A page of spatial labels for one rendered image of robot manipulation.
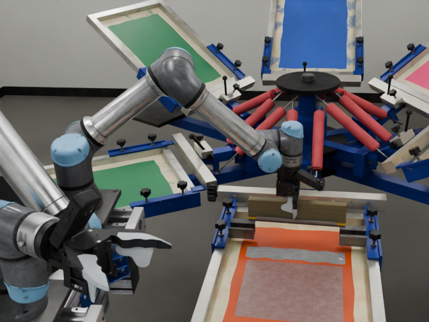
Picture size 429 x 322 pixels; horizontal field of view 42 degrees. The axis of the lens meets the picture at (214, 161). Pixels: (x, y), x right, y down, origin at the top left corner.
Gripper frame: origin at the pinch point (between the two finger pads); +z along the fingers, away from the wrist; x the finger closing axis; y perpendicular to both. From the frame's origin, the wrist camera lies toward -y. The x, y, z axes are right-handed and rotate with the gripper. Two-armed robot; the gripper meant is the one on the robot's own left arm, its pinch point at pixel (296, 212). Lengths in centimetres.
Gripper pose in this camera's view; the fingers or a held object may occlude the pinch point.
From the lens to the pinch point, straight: 207.6
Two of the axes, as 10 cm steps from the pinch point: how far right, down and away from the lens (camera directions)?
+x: -1.9, 4.4, -8.8
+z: 0.4, 9.0, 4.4
